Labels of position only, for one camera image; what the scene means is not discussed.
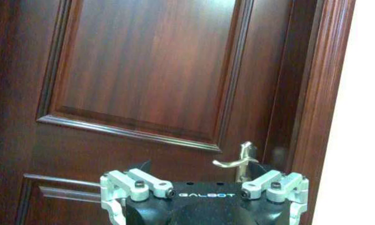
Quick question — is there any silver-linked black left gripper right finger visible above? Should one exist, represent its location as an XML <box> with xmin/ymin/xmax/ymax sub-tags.
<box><xmin>240</xmin><ymin>162</ymin><xmax>309</xmax><ymax>225</ymax></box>

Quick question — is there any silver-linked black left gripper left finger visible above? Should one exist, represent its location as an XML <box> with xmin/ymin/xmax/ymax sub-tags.
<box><xmin>98</xmin><ymin>160</ymin><xmax>177</xmax><ymax>225</ymax></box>

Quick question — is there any dark red-brown wooden door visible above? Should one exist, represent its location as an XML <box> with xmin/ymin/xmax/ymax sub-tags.
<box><xmin>0</xmin><ymin>0</ymin><xmax>293</xmax><ymax>225</ymax></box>

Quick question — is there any brass lever door handle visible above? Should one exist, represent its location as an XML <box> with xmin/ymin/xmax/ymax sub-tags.
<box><xmin>212</xmin><ymin>141</ymin><xmax>260</xmax><ymax>184</ymax></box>

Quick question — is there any red-brown wooden door frame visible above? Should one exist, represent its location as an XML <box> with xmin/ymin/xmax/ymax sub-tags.
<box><xmin>264</xmin><ymin>0</ymin><xmax>357</xmax><ymax>225</ymax></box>

